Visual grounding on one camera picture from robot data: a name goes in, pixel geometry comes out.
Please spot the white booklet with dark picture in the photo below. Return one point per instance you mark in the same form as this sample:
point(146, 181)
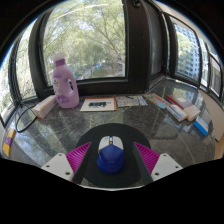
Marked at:
point(98, 104)

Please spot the dark red book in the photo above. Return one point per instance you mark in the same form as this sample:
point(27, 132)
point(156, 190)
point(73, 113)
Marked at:
point(185, 103)

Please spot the blue box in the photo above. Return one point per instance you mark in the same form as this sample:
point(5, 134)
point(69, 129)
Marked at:
point(201, 126)

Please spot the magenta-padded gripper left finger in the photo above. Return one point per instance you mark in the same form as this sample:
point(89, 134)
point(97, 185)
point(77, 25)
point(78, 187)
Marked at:
point(58, 165)

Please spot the colourful leaflet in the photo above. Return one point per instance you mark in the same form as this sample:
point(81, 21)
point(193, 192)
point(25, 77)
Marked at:
point(130, 101)

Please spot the orange and white box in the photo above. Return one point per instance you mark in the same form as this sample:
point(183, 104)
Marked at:
point(44, 106)

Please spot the round black mouse pad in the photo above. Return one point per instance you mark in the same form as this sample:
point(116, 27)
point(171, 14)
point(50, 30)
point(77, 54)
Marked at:
point(113, 128)

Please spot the purple detergent bottle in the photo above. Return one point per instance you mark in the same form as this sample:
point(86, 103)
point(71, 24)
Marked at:
point(65, 86)

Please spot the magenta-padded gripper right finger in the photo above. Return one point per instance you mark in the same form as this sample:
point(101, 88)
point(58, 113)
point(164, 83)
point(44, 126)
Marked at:
point(166, 165)

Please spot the colourful booklet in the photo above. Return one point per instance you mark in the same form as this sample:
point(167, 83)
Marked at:
point(158, 100)

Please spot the blue and white computer mouse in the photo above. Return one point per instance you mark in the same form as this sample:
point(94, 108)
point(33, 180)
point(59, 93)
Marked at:
point(110, 156)

